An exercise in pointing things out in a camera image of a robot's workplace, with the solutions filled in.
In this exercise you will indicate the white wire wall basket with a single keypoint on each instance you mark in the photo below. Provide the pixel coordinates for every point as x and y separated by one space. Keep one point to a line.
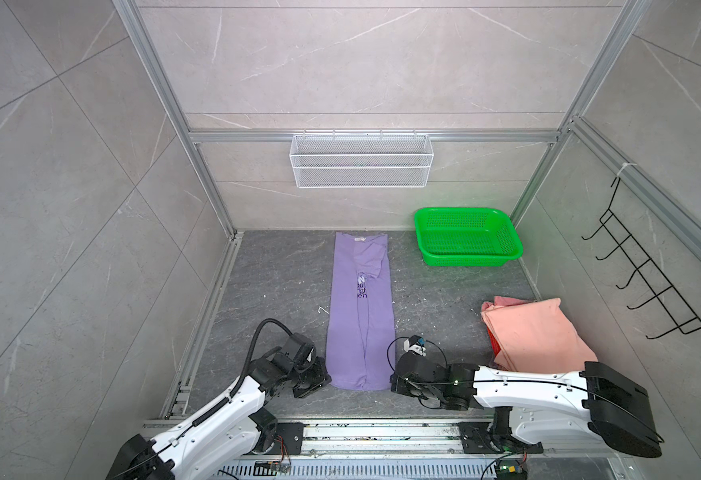
351 161

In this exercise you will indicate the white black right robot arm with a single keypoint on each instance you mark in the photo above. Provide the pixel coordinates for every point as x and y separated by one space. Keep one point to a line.
532 409

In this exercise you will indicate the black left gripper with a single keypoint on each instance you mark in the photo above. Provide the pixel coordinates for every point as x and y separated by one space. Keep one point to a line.
323 379

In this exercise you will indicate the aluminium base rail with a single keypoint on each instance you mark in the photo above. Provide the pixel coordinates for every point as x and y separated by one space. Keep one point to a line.
396 438

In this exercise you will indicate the black wire hook rack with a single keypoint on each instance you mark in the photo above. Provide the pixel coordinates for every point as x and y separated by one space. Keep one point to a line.
644 267

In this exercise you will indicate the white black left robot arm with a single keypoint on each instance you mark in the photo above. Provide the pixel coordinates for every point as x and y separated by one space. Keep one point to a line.
236 423

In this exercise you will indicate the folded pink t shirt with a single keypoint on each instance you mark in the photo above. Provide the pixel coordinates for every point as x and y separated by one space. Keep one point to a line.
534 337

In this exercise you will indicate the green plastic basket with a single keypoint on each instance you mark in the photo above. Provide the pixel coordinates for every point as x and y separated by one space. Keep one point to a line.
466 237

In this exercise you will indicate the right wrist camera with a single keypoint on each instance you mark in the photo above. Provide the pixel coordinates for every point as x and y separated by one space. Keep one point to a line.
415 344

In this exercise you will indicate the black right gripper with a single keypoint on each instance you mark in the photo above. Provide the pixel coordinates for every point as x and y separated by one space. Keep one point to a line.
398 385

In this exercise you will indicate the purple t shirt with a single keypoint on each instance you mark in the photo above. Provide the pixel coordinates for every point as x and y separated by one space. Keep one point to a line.
361 331

